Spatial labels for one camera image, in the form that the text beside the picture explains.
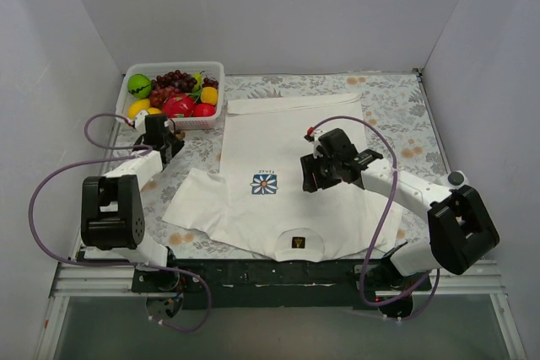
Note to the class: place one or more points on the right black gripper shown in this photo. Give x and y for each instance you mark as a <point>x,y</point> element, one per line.
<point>317,174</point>

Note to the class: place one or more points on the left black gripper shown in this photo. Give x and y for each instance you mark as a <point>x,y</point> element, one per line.
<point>167,149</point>

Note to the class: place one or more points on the white printed t-shirt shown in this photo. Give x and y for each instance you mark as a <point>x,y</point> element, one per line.
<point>256,201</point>

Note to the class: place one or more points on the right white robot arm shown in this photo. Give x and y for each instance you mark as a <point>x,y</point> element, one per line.
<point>461,230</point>

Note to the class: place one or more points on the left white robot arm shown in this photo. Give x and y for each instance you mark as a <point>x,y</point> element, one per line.
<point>112,217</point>

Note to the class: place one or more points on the red toy dragon fruit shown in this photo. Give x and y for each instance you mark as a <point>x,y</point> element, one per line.
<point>179,106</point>

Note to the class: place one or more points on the yellow toy mango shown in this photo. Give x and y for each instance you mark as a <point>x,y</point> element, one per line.
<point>153,111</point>

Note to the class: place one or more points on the red toy apple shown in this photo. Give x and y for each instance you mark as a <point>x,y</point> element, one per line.
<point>204,110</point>

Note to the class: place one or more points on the yellow toy lemon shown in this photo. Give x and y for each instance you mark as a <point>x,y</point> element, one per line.
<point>138,106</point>

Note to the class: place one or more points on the white plastic fruit basket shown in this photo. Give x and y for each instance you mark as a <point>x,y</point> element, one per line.
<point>151,70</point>

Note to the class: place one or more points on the orange toy fruit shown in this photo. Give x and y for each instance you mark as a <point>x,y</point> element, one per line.
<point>209,95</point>

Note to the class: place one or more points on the dark red toy grapes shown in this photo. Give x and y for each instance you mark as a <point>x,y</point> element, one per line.
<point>179,82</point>

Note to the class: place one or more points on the green toy fruit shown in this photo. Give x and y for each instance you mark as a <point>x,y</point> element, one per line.
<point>139,86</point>

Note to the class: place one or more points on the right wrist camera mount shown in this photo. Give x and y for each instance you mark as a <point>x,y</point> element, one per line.
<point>313,137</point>

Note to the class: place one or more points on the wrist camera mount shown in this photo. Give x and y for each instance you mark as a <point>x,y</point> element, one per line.
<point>138,122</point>
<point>313,137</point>

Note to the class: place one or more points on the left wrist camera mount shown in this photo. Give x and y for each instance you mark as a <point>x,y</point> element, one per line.
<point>138,122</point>

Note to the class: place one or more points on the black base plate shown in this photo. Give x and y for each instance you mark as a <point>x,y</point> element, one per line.
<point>269,284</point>

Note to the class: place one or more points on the aluminium frame rail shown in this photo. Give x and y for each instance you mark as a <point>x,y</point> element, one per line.
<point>482,278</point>

